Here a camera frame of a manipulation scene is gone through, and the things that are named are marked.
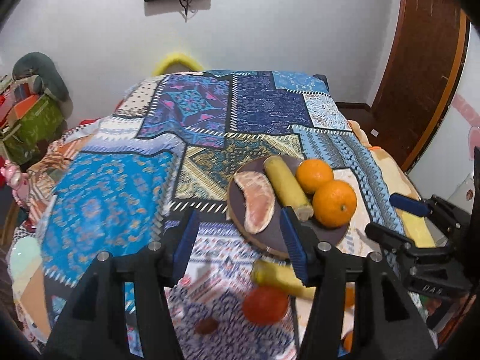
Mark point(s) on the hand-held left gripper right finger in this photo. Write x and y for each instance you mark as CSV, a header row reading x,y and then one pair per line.
x,y
294,242

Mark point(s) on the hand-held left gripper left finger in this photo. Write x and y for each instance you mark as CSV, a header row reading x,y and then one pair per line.
x,y
186,242

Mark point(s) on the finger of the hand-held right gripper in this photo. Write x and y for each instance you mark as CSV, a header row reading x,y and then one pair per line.
x,y
386,237
408,202

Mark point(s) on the dark round plate wooden rim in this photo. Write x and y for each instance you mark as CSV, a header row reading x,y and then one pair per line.
x,y
272,228

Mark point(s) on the yellow-green banana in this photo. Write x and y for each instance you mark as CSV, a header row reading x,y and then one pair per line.
x,y
285,185
273,277

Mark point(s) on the red tomato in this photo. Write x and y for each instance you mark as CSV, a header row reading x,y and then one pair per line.
x,y
264,305

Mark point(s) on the peeled pomelo segment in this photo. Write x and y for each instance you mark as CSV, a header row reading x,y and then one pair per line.
x,y
257,202

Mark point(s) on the white cartoon pillow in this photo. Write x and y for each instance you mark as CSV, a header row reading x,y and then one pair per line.
x,y
463,191

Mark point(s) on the small orange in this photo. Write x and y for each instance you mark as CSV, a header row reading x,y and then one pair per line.
x,y
349,297
348,341

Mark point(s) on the small red date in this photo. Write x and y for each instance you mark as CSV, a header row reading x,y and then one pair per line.
x,y
206,326

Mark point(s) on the patchwork printed blanket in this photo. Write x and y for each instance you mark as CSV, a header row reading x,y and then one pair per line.
x,y
112,195

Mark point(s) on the brown wooden door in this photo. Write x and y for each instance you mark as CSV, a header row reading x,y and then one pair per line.
x,y
420,63

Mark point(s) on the cartoon print bedsheet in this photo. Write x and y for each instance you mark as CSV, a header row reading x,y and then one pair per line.
x,y
26,270

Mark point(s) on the pink toy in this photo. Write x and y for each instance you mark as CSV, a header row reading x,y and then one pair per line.
x,y
15,182

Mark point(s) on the green cardboard box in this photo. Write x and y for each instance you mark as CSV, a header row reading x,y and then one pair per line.
x,y
33,127

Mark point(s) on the grey plush toy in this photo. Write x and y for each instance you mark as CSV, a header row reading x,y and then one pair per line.
x,y
41,73

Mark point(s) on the pink cartoon wall sticker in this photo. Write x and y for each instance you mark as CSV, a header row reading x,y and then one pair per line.
x,y
467,112

